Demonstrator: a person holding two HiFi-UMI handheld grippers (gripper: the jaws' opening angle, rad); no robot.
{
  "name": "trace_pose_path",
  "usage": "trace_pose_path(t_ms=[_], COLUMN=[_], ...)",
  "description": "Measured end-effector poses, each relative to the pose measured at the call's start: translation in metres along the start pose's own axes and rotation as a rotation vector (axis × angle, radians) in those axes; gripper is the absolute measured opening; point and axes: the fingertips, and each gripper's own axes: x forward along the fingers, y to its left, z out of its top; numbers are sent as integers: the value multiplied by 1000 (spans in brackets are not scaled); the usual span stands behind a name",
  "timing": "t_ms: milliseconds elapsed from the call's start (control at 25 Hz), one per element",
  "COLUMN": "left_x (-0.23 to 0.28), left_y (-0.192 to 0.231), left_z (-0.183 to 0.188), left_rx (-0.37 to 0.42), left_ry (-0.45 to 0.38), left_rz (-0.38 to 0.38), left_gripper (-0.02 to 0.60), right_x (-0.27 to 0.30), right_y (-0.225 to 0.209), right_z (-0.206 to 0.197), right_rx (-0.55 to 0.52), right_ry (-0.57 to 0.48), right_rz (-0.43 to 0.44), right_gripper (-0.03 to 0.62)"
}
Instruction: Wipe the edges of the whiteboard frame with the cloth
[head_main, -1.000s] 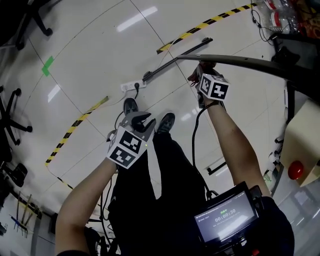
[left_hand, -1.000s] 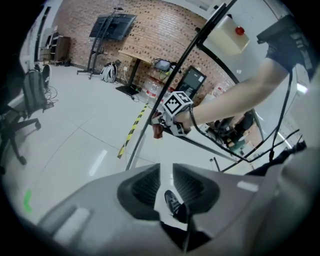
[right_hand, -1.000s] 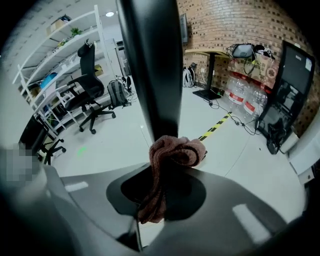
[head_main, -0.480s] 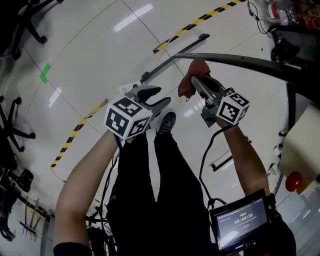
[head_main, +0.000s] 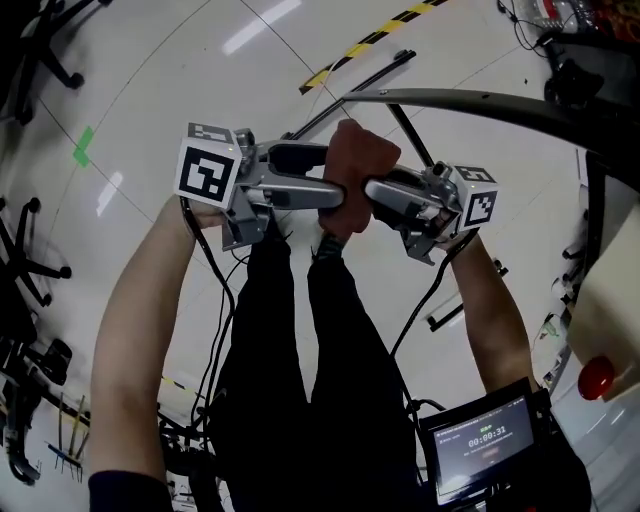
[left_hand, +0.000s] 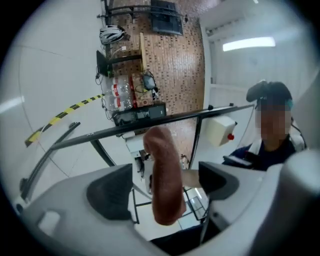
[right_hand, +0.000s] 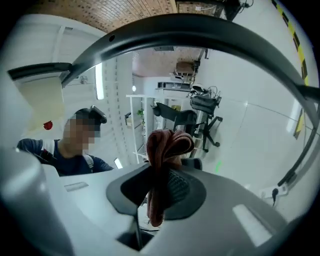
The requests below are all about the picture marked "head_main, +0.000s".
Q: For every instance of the black chest monitor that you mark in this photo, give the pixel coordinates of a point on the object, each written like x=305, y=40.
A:
x=482, y=442

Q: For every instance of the black bag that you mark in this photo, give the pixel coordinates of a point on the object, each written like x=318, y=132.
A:
x=580, y=75

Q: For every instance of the person's black trousers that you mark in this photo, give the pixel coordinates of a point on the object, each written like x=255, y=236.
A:
x=340, y=400

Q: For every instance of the person's left forearm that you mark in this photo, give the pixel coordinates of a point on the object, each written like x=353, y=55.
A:
x=130, y=325

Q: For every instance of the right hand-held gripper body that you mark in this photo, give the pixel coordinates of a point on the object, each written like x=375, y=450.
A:
x=477, y=200

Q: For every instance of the black office chair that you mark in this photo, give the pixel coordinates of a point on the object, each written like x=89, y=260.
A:
x=75, y=80
x=22, y=257

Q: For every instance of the person's navy shirt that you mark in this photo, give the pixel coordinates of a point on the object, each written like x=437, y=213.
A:
x=130, y=495

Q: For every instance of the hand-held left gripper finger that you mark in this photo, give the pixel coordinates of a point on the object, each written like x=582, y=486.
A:
x=300, y=194
x=300, y=157

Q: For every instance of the yellow black floor tape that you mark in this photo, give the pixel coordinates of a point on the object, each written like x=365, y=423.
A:
x=369, y=44

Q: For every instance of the person's right shoe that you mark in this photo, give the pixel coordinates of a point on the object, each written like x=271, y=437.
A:
x=327, y=248

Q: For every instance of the brown wiping cloth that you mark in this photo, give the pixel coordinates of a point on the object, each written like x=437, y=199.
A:
x=357, y=165

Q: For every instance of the red knob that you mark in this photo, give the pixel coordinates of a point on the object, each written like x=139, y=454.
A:
x=595, y=377

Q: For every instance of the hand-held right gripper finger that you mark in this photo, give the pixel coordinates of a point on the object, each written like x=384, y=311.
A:
x=407, y=175
x=400, y=202

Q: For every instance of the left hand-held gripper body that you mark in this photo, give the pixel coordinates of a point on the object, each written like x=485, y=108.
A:
x=205, y=170

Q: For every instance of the person's right forearm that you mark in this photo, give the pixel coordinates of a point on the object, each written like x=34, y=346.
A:
x=492, y=320

